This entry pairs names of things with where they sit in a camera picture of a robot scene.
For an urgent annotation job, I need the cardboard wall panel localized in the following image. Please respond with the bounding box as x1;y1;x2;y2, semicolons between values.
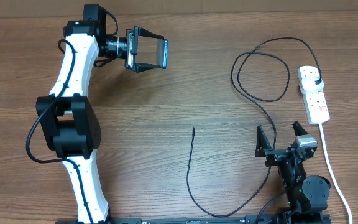
0;0;358;18

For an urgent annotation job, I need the black charger cable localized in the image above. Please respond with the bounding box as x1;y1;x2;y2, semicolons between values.
186;37;323;218

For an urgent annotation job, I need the white charger plug adapter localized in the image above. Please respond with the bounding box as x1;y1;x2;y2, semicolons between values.
300;77;324;94

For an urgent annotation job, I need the blue screen smartphone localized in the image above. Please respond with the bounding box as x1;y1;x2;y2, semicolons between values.
156;39;168;69

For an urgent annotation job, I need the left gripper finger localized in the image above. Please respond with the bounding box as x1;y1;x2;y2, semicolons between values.
133;63;163;73
134;26;165;40

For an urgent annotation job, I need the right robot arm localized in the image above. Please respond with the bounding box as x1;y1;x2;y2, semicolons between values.
255;121;331;223

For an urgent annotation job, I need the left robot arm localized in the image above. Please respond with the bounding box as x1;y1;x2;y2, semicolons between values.
26;4;168;223

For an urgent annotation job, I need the white power strip cord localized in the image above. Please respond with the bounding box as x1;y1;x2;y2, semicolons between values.
318;123;354;224

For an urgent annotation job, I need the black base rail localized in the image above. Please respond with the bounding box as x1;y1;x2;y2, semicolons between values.
55;215;332;224

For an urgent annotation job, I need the white power strip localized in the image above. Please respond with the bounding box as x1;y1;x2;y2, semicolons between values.
298;65;330;125

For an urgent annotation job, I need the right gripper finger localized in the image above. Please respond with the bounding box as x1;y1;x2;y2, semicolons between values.
292;121;308;136
255;126;273;157

